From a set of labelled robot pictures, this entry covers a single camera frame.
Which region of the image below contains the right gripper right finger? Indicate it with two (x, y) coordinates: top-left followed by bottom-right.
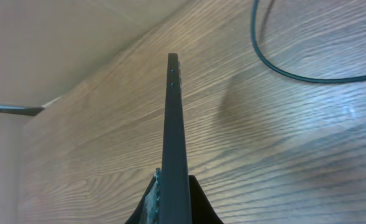
(188, 175), (223, 224)

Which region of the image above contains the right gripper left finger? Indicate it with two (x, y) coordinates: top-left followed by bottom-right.
(125, 168), (161, 224)

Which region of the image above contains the smartphone with teal screen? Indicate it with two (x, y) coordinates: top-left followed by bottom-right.
(160, 53), (192, 224)

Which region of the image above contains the black USB charging cable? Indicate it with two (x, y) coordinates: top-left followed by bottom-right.
(250, 0), (366, 85)

